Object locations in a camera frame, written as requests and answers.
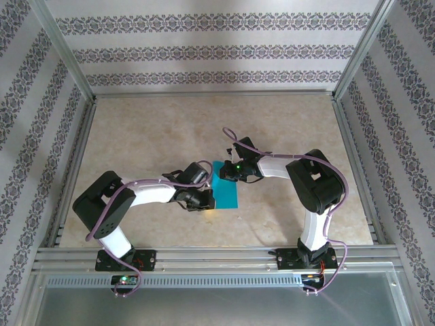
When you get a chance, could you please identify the wide aluminium mounting rail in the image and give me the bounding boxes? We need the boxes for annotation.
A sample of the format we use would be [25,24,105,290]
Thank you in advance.
[32,247,404,272]

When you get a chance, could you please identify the circuit board with green light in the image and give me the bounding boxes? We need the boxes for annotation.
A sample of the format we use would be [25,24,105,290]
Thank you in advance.
[111,274,139,286]

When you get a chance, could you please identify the blue paper sheet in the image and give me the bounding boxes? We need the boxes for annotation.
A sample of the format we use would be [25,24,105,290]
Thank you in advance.
[207,160,240,210]

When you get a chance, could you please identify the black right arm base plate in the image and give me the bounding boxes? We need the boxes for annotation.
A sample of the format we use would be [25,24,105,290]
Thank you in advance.
[275,247,339,272]

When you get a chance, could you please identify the aluminium frame rail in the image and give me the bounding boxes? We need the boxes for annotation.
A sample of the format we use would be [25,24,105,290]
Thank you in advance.
[331,96,388,245]
[47,96,98,249]
[92,88,337,100]

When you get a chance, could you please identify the aluminium frame post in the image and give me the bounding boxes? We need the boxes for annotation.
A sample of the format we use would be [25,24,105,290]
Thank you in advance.
[334,0,398,101]
[29,0,96,101]

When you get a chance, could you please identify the grey slotted cable duct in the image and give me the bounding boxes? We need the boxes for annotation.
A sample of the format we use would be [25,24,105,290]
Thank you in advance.
[46,274,303,289]

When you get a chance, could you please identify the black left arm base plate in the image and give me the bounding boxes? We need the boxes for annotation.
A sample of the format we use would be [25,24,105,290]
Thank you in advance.
[94,249,158,272]

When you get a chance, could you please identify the grey metal sheet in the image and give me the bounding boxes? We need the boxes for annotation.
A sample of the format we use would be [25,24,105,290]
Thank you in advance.
[20,271,419,326]

